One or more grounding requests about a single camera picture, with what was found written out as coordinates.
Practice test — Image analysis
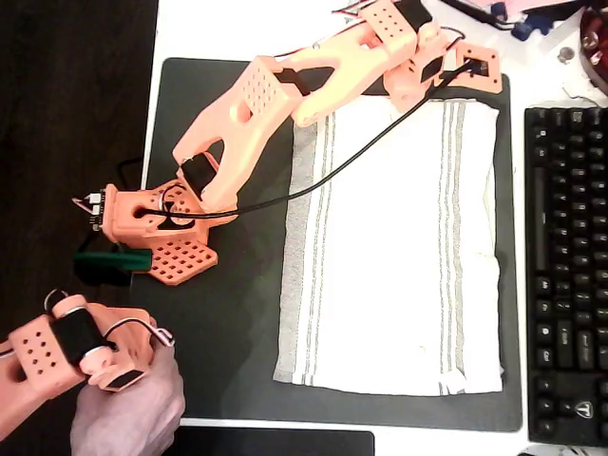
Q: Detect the person's hand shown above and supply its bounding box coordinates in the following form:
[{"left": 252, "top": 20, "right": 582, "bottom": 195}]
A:
[{"left": 69, "top": 350, "right": 186, "bottom": 456}]

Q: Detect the orange camera mount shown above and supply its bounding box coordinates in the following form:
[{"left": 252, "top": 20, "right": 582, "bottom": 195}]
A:
[{"left": 446, "top": 41, "right": 504, "bottom": 94}]

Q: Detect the white striped towel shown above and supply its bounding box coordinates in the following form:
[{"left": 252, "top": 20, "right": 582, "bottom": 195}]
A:
[{"left": 273, "top": 94, "right": 505, "bottom": 398}]

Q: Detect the blue plastic part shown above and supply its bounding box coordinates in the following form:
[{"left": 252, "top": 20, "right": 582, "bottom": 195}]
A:
[{"left": 511, "top": 11, "right": 552, "bottom": 42}]

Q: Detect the black computer keyboard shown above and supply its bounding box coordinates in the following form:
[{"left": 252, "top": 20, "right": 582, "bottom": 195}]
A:
[{"left": 524, "top": 106, "right": 608, "bottom": 447}]

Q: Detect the red round container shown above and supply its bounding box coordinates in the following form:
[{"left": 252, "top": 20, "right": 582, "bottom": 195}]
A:
[{"left": 579, "top": 7, "right": 608, "bottom": 91}]

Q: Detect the orange leader arm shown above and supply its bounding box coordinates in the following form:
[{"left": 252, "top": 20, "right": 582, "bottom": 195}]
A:
[{"left": 0, "top": 289, "right": 175, "bottom": 428}]

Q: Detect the black desk mat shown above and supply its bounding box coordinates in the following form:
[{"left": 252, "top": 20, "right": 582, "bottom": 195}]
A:
[{"left": 130, "top": 57, "right": 523, "bottom": 433}]

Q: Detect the black camera cable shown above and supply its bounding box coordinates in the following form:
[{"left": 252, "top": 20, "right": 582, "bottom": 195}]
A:
[{"left": 137, "top": 61, "right": 484, "bottom": 224}]

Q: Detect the green table clamp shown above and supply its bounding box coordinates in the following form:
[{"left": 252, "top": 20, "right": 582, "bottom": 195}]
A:
[{"left": 74, "top": 249, "right": 153, "bottom": 275}]

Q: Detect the small controller circuit board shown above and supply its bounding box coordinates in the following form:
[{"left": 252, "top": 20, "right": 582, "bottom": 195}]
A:
[{"left": 70, "top": 187, "right": 108, "bottom": 234}]

